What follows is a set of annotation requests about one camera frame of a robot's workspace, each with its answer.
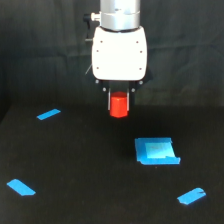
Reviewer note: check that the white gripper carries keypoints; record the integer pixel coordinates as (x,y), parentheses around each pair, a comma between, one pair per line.
(119,61)

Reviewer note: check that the red hexagonal block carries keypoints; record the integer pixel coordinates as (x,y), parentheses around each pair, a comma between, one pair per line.
(118,104)

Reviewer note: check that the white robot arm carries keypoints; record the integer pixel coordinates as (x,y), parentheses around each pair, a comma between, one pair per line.
(115,16)

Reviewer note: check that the blue tape strip far left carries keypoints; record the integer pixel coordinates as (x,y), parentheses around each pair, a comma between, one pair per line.
(48,114)

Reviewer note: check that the blue tape strip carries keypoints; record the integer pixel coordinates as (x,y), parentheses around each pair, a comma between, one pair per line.
(191,196)
(21,188)
(48,114)

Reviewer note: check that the blue tape square marker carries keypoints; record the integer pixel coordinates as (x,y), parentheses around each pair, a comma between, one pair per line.
(155,151)

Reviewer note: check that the black backdrop curtain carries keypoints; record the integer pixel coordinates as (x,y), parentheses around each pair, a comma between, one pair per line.
(44,57)

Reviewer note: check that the blue tape strip near right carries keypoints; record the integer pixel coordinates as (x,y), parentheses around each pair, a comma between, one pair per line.
(191,196)

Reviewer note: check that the blue tape strip near left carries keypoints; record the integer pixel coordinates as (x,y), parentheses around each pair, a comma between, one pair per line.
(21,188)

